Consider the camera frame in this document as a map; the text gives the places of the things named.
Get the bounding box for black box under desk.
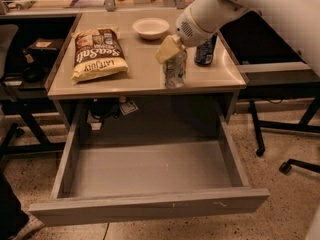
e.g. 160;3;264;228
27;38;64;62

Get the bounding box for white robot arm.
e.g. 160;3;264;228
156;0;320;75

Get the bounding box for sea salt chip bag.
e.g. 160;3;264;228
71;27;129;84

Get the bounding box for silver 7up can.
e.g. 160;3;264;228
163;50;187;89

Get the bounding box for white power adapter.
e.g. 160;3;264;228
87;112;102;131

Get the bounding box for blue pepsi can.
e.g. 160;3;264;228
194;34;217;66

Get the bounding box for grey office chair left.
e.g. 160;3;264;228
0;24;26;162

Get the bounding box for grey cabinet desk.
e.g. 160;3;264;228
48;8;246;122

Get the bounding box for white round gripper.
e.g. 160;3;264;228
155;5;212;64

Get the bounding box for grey open drawer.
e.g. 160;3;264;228
30;98;269;226

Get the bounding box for white bowl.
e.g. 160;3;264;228
132;18;169;40

